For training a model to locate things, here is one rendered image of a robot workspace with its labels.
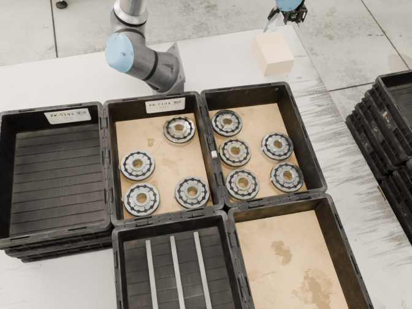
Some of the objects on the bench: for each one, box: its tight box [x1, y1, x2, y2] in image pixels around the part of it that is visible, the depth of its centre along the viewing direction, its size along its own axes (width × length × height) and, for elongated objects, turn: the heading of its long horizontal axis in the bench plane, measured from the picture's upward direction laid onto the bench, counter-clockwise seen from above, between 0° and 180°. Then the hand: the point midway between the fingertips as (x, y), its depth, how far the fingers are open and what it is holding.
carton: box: [251, 32, 295, 77], centre depth 146 cm, size 16×12×8 cm
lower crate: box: [5, 238, 113, 263], centre depth 109 cm, size 40×30×12 cm
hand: (280, 28), depth 135 cm, fingers open, 14 cm apart
